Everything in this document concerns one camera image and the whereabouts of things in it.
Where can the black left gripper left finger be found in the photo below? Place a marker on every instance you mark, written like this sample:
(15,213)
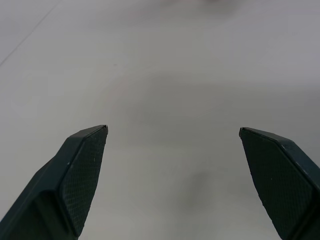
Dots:
(65,185)

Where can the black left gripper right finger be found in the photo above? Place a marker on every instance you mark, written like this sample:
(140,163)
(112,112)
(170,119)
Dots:
(280,180)

